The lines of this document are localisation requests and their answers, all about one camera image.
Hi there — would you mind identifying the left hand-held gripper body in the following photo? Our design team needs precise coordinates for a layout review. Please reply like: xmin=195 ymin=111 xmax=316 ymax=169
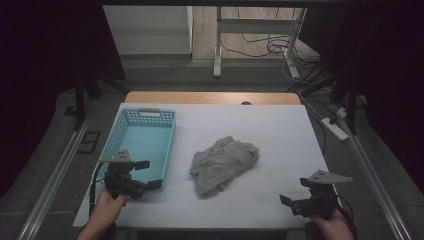
xmin=97 ymin=149 xmax=148 ymax=201

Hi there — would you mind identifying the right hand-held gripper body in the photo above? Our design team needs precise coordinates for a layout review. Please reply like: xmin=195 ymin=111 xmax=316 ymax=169
xmin=289 ymin=169 xmax=354 ymax=222

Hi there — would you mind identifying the light blue plastic basket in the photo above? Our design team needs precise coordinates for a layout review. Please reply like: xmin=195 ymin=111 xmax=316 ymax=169
xmin=97 ymin=107 xmax=177 ymax=193

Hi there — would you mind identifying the grey cloth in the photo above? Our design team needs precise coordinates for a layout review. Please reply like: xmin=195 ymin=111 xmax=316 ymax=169
xmin=188 ymin=135 xmax=261 ymax=200

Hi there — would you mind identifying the person's right hand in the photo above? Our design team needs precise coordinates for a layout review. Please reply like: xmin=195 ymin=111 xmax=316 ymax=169
xmin=307 ymin=209 xmax=355 ymax=240

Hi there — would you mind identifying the black floor plate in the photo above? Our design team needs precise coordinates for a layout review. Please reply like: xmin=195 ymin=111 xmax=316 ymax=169
xmin=76 ymin=131 xmax=102 ymax=155

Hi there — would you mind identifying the white foam board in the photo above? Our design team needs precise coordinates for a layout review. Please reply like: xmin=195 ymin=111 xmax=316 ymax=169
xmin=73 ymin=102 xmax=330 ymax=231

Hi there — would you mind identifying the white power strip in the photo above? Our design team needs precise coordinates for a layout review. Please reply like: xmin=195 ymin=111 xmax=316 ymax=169
xmin=320 ymin=117 xmax=350 ymax=142

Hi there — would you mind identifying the black metal stand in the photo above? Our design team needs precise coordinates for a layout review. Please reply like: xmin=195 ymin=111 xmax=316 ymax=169
xmin=63 ymin=74 xmax=132 ymax=132
xmin=328 ymin=75 xmax=368 ymax=136

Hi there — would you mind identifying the wooden table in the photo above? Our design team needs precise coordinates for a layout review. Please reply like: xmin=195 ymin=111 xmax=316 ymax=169
xmin=124 ymin=91 xmax=302 ymax=106

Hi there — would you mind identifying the white cabinet panel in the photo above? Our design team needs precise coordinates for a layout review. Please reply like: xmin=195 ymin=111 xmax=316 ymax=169
xmin=102 ymin=4 xmax=194 ymax=56

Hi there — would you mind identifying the dark curtain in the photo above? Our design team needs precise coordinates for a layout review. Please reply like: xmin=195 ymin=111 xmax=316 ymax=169
xmin=0 ymin=0 xmax=127 ymax=198
xmin=298 ymin=0 xmax=424 ymax=186

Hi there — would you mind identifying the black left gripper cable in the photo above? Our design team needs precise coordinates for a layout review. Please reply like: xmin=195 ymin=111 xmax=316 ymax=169
xmin=87 ymin=162 xmax=108 ymax=218

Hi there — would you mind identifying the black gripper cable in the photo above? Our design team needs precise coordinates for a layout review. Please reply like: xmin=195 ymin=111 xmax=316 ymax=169
xmin=335 ymin=199 xmax=358 ymax=240
xmin=87 ymin=162 xmax=108 ymax=218

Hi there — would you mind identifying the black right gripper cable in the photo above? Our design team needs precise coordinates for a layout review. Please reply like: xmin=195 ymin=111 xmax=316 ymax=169
xmin=335 ymin=199 xmax=358 ymax=240

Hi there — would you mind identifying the aluminium rail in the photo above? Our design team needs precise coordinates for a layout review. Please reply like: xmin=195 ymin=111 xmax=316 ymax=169
xmin=16 ymin=108 xmax=96 ymax=240
xmin=338 ymin=118 xmax=415 ymax=240

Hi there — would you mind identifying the white power strip cable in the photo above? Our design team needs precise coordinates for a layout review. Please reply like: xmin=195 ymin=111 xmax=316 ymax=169
xmin=297 ymin=89 xmax=338 ymax=125

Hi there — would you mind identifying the white metal desk frame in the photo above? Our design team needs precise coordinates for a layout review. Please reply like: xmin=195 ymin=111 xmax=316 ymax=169
xmin=213 ymin=5 xmax=308 ymax=80

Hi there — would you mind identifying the tangle of black floor cables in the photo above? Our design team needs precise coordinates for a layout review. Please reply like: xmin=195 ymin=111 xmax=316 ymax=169
xmin=219 ymin=6 xmax=323 ymax=66

